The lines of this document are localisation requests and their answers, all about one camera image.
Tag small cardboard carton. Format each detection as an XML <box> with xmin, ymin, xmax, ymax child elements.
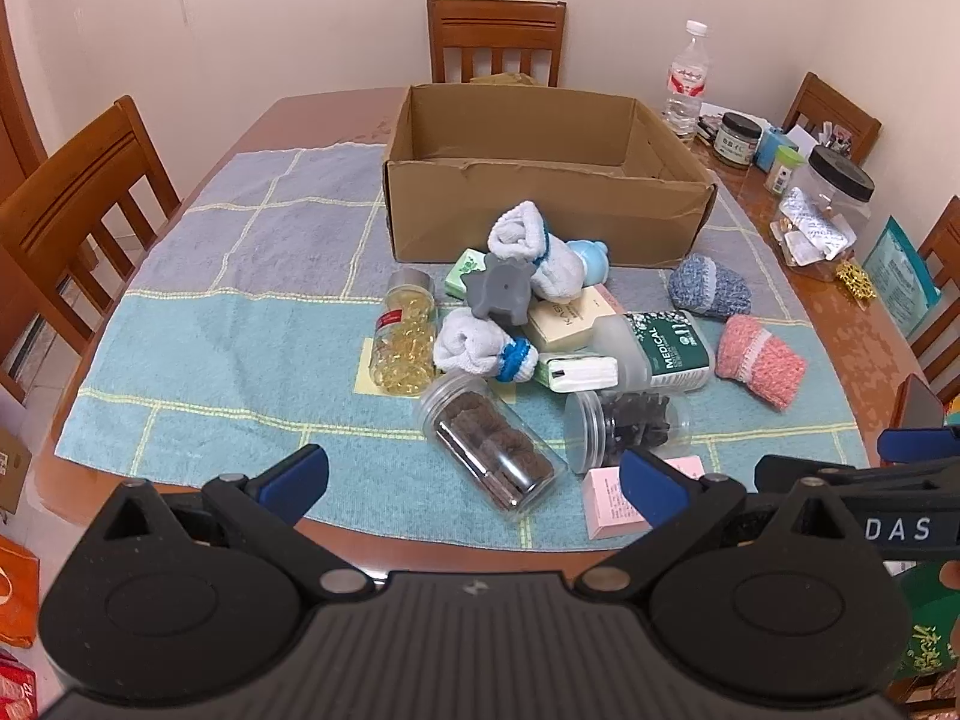
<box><xmin>0</xmin><ymin>427</ymin><xmax>32</xmax><ymax>515</ymax></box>

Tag orange bag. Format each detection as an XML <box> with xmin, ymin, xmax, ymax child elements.
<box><xmin>0</xmin><ymin>536</ymin><xmax>38</xmax><ymax>650</ymax></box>

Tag grey elephant toy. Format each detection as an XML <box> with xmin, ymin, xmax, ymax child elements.
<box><xmin>463</xmin><ymin>253</ymin><xmax>539</xmax><ymax>327</ymax></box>

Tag teal packet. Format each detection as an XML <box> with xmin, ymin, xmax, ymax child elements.
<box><xmin>862</xmin><ymin>216</ymin><xmax>942</xmax><ymax>338</ymax></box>

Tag clear jar brown cookies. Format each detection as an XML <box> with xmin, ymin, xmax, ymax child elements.
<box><xmin>418</xmin><ymin>373</ymin><xmax>567</xmax><ymax>515</ymax></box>

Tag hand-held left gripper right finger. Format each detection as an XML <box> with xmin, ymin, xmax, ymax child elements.
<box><xmin>574</xmin><ymin>448</ymin><xmax>875</xmax><ymax>605</ymax></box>

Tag pink carton box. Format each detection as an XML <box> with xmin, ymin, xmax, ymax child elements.
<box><xmin>583</xmin><ymin>456</ymin><xmax>706</xmax><ymax>539</ymax></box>

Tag white sock blue band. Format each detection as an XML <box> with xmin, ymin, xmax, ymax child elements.
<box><xmin>436</xmin><ymin>309</ymin><xmax>537</xmax><ymax>382</ymax></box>
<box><xmin>487</xmin><ymin>200</ymin><xmax>590</xmax><ymax>301</ymax></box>

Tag wooden chair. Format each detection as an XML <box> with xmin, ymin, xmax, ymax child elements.
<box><xmin>0</xmin><ymin>0</ymin><xmax>50</xmax><ymax>188</ymax></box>
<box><xmin>427</xmin><ymin>0</ymin><xmax>567</xmax><ymax>87</ymax></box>
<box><xmin>782</xmin><ymin>73</ymin><xmax>884</xmax><ymax>166</ymax></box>
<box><xmin>0</xmin><ymin>95</ymin><xmax>182</xmax><ymax>402</ymax></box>
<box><xmin>907</xmin><ymin>196</ymin><xmax>960</xmax><ymax>383</ymax></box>

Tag large clear jar black lid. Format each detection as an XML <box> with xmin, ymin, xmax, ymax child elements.
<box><xmin>771</xmin><ymin>146</ymin><xmax>876</xmax><ymax>267</ymax></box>

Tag red package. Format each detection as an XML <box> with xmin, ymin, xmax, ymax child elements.
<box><xmin>0</xmin><ymin>649</ymin><xmax>38</xmax><ymax>720</ymax></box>

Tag light blue round bottle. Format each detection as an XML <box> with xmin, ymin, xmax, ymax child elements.
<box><xmin>564</xmin><ymin>238</ymin><xmax>612</xmax><ymax>287</ymax></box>

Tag glass jar dark lid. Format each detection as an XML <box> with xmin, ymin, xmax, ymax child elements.
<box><xmin>712</xmin><ymin>111</ymin><xmax>764</xmax><ymax>166</ymax></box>

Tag blue knitted sock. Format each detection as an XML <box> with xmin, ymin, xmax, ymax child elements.
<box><xmin>667</xmin><ymin>253</ymin><xmax>753</xmax><ymax>320</ymax></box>

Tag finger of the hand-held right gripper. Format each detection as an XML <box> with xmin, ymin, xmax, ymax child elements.
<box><xmin>879</xmin><ymin>426</ymin><xmax>960</xmax><ymax>462</ymax></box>
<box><xmin>754</xmin><ymin>454</ymin><xmax>960</xmax><ymax>500</ymax></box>

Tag yellow capsule bottle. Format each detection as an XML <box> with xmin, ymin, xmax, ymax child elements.
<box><xmin>373</xmin><ymin>268</ymin><xmax>438</xmax><ymax>396</ymax></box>

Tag white bottle green label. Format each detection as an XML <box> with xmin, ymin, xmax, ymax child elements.
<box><xmin>589</xmin><ymin>310</ymin><xmax>713</xmax><ymax>391</ymax></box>

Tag clear water bottle red label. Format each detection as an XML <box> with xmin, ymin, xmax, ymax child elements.
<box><xmin>661</xmin><ymin>20</ymin><xmax>710</xmax><ymax>140</ymax></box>

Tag green lid spice bottle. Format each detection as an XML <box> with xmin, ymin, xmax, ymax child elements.
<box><xmin>765</xmin><ymin>146</ymin><xmax>805</xmax><ymax>194</ymax></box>

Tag clear jar dark contents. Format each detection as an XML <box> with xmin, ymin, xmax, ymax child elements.
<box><xmin>564</xmin><ymin>388</ymin><xmax>692</xmax><ymax>475</ymax></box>

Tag green bag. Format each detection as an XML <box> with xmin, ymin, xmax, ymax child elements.
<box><xmin>892</xmin><ymin>562</ymin><xmax>960</xmax><ymax>680</ymax></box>

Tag blue checked towel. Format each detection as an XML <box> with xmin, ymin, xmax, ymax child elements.
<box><xmin>54</xmin><ymin>142</ymin><xmax>871</xmax><ymax>550</ymax></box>

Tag brown cardboard box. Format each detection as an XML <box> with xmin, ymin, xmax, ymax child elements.
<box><xmin>382</xmin><ymin>82</ymin><xmax>721</xmax><ymax>269</ymax></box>

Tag gold ornament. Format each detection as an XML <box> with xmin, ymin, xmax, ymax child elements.
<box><xmin>836</xmin><ymin>259</ymin><xmax>878</xmax><ymax>303</ymax></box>

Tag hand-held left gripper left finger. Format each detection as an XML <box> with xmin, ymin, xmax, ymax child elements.
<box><xmin>86</xmin><ymin>445</ymin><xmax>376</xmax><ymax>602</ymax></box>

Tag pink knitted sock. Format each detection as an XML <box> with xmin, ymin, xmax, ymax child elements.
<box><xmin>714</xmin><ymin>315</ymin><xmax>809</xmax><ymax>411</ymax></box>

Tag beige carton box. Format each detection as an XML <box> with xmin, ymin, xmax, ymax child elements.
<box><xmin>525</xmin><ymin>285</ymin><xmax>627</xmax><ymax>352</ymax></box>

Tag small blue box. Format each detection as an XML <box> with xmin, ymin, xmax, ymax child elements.
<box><xmin>754</xmin><ymin>127</ymin><xmax>802</xmax><ymax>172</ymax></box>

